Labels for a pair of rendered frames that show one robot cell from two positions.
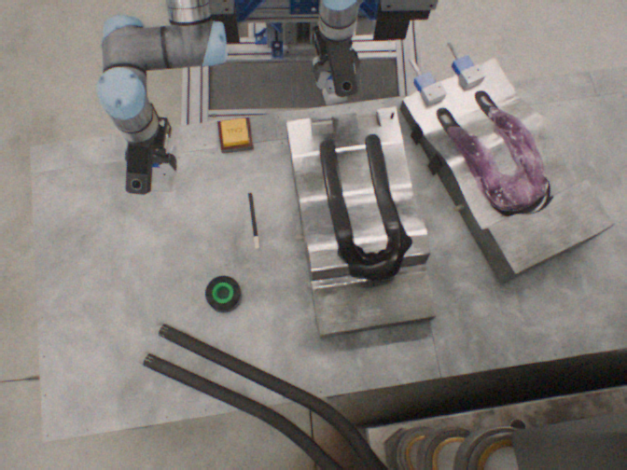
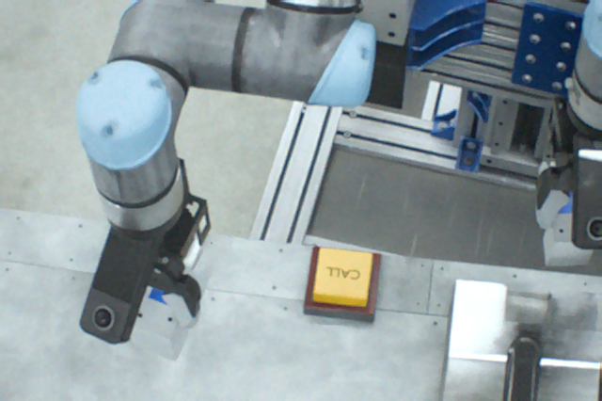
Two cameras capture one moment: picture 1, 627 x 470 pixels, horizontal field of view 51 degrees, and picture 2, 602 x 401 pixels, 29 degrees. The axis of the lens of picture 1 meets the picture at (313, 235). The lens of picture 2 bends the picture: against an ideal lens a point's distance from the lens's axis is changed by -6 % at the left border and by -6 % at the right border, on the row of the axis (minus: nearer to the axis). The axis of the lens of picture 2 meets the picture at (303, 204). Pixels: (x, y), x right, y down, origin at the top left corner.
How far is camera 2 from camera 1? 0.25 m
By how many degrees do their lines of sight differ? 17
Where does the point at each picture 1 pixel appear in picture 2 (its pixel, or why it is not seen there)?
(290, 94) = (474, 245)
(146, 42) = (208, 27)
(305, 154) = (477, 355)
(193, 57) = (294, 78)
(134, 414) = not seen: outside the picture
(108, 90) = (99, 101)
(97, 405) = not seen: outside the picture
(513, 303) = not seen: outside the picture
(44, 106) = (21, 159)
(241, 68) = (391, 172)
